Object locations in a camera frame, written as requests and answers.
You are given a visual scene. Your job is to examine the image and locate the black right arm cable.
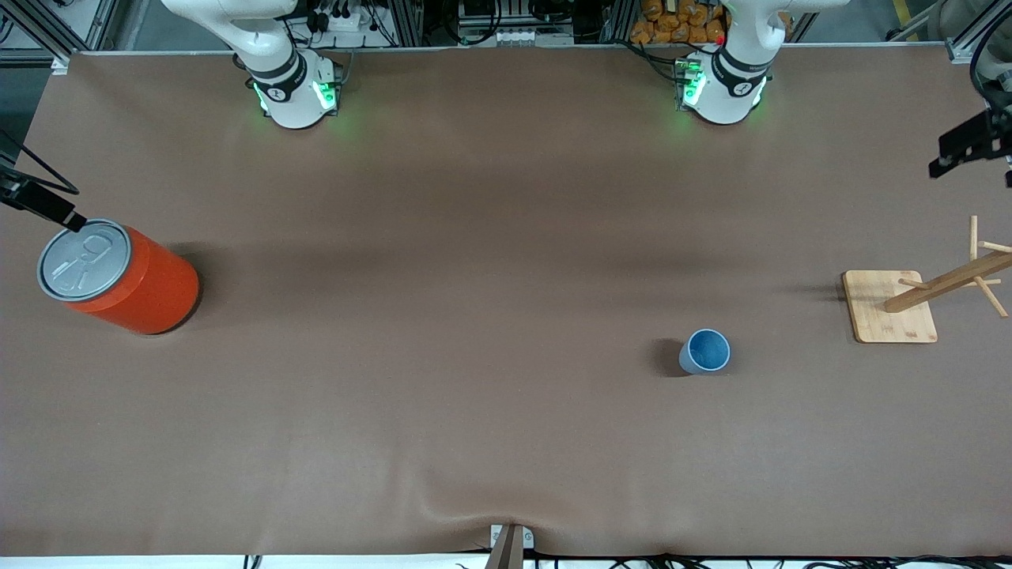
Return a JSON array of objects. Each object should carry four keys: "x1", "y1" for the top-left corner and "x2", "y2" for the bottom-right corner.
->
[{"x1": 0, "y1": 129, "x2": 81, "y2": 196}]

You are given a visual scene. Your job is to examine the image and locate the orange can with grey lid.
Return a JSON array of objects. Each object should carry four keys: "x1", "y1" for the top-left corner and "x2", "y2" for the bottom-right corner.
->
[{"x1": 37, "y1": 219, "x2": 201, "y2": 336}]

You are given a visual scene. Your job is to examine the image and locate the white power strip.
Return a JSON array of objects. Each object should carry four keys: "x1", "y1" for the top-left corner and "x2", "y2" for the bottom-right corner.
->
[{"x1": 311, "y1": 0, "x2": 379, "y2": 32}]

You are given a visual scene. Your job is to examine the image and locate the light blue cup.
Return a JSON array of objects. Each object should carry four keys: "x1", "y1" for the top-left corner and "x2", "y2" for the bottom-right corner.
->
[{"x1": 678, "y1": 329, "x2": 731, "y2": 376}]

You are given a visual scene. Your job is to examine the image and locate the metal table edge bracket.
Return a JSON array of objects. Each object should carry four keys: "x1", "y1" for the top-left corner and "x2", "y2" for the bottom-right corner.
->
[{"x1": 490, "y1": 524, "x2": 535, "y2": 550}]

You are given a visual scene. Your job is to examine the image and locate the wooden mug tree stand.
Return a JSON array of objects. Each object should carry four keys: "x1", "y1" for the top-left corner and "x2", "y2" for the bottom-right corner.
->
[{"x1": 842, "y1": 215, "x2": 1012, "y2": 345}]

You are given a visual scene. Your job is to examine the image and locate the orange snack bags pile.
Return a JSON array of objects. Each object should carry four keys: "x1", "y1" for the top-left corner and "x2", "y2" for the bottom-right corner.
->
[{"x1": 630, "y1": 0, "x2": 728, "y2": 45}]

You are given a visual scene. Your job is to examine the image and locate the white connector strip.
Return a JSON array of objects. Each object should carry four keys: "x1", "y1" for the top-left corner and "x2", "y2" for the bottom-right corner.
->
[{"x1": 466, "y1": 28, "x2": 575, "y2": 47}]

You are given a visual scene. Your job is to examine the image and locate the brown camera pole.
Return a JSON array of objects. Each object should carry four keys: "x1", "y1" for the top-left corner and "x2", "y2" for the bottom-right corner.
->
[{"x1": 484, "y1": 526, "x2": 524, "y2": 569}]

